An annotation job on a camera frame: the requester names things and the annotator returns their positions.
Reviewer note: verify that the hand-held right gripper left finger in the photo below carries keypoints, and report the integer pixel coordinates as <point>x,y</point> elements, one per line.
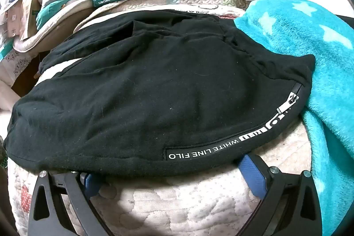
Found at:
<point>90,184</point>

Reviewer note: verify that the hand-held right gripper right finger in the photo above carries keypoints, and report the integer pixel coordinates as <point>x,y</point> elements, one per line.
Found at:
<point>250,172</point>

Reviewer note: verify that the black pants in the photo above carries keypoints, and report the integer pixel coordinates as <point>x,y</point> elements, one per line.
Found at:
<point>166,86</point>

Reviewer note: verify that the quilted patterned bed cover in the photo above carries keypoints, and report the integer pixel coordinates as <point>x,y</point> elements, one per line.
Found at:
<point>179,205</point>

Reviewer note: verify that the teal star blanket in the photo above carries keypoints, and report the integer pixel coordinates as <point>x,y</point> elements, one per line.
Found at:
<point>304,37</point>

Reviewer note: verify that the dark cloth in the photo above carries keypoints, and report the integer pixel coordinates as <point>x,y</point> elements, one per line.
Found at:
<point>345,21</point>

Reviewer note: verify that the brown cardboard box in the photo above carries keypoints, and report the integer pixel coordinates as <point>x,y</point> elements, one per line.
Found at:
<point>20,14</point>

